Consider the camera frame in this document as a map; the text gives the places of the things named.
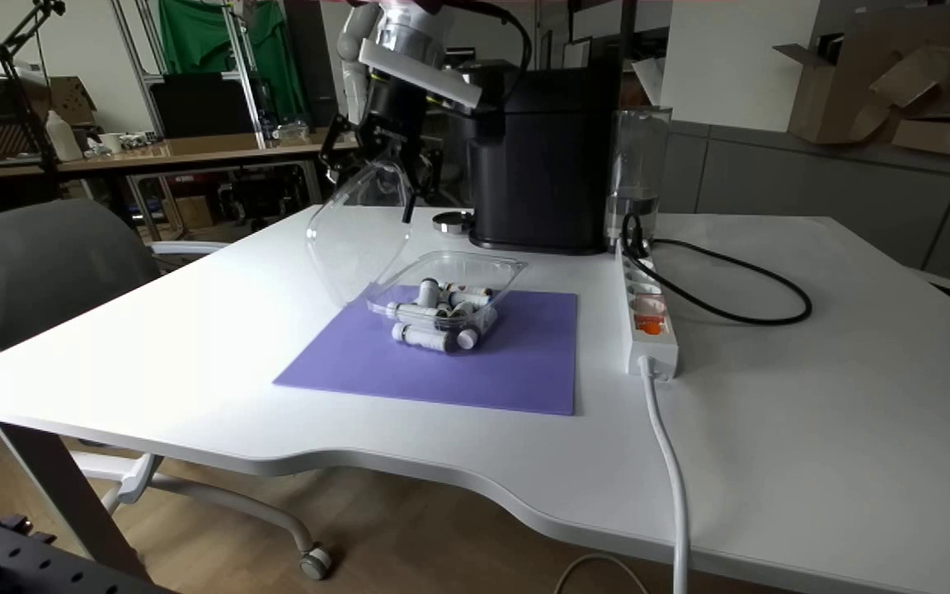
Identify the grey office chair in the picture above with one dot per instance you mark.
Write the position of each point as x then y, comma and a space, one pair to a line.
35, 277

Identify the grey table leg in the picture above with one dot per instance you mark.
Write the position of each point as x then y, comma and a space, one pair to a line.
73, 500

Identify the clear plastic lid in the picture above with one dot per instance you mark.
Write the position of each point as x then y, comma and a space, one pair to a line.
355, 235

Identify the green cloth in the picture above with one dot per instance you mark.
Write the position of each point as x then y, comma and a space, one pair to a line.
223, 43

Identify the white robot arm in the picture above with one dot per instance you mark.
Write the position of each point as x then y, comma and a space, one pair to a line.
377, 36

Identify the round silver black disc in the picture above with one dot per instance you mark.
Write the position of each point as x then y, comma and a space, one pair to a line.
454, 223

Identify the black perforated breadboard plate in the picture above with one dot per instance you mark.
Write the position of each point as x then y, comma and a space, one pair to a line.
14, 562

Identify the grey wrist camera bar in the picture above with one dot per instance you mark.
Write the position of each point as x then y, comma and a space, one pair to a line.
429, 81

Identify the purple rectangular mat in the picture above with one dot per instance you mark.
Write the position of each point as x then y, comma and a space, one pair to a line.
496, 366

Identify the clear plastic bowl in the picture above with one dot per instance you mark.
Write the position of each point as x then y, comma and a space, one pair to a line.
464, 270

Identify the white power strip orange switch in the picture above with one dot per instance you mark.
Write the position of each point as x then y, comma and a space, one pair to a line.
650, 317

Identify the wooden background desk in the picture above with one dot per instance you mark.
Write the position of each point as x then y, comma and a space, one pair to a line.
166, 155

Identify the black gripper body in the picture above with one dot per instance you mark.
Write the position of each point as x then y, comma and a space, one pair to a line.
396, 119

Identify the brown cardboard box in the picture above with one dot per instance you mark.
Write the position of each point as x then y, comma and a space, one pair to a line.
892, 78

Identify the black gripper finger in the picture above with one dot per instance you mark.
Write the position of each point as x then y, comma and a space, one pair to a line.
410, 192
422, 164

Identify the grey cabinet counter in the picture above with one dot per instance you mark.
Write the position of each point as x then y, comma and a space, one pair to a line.
824, 199

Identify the black coffee machine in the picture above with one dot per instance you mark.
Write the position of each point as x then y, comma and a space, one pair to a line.
544, 155

